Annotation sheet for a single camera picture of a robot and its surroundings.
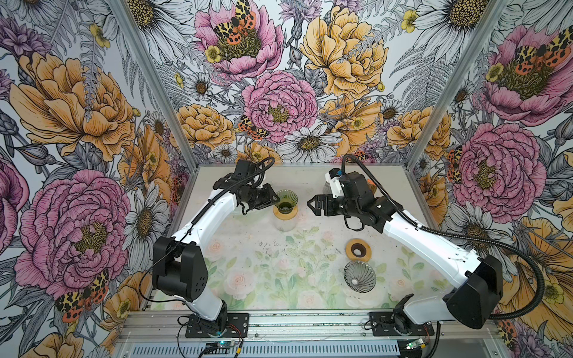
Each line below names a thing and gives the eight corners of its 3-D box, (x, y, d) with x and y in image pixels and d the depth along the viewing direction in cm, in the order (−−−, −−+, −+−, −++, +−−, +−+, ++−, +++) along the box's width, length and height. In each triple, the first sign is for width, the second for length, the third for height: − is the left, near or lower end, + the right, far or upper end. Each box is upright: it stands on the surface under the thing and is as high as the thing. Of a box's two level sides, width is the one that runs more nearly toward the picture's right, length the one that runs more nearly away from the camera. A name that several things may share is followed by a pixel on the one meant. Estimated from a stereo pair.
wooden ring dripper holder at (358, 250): (347, 262, 90) (348, 259, 88) (344, 241, 96) (345, 239, 94) (371, 262, 90) (373, 259, 88) (367, 241, 96) (368, 239, 94)
